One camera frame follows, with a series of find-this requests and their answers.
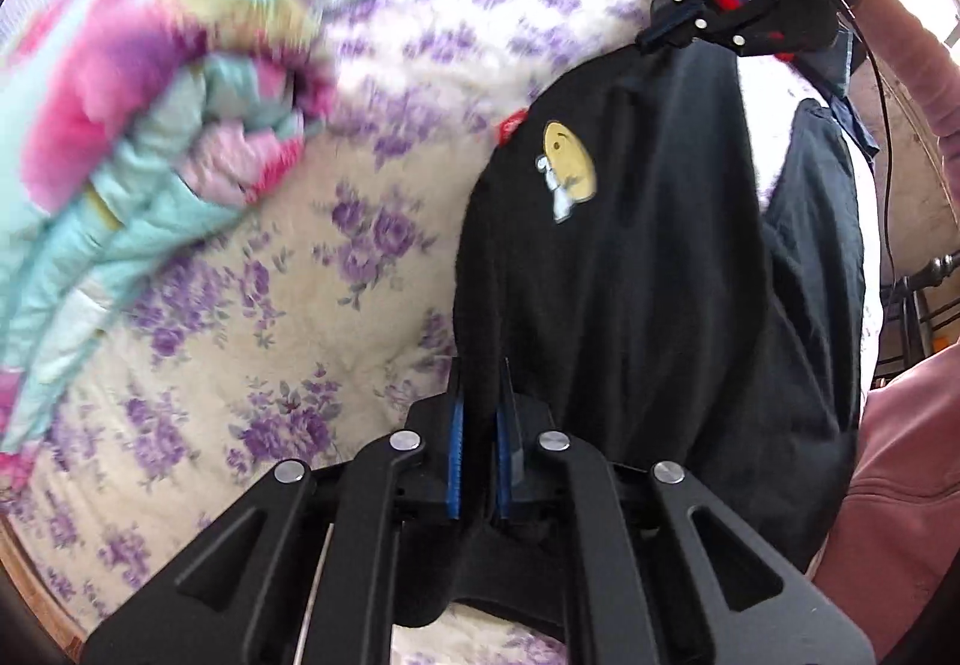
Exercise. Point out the colourful folded quilt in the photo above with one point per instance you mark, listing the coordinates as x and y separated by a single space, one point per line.
112 72

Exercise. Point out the person's pink sweater torso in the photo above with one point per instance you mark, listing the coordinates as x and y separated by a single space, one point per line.
900 500

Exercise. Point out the dark blue-grey cloth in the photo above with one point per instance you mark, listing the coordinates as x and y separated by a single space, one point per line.
840 87

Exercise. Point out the black pants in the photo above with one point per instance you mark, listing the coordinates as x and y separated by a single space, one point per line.
637 260

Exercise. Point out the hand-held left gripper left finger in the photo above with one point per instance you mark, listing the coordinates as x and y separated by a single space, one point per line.
457 462

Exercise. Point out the wooden bed frame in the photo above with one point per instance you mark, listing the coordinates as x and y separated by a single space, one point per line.
37 597

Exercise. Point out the purple floral bed sheet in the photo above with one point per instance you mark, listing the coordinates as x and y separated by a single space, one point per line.
300 335

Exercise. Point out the black metal rack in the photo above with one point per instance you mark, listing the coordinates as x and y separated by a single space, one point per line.
915 312

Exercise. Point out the person's right forearm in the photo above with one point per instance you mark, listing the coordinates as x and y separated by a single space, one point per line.
907 50

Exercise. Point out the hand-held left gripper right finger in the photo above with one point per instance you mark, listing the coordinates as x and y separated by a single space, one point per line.
504 466

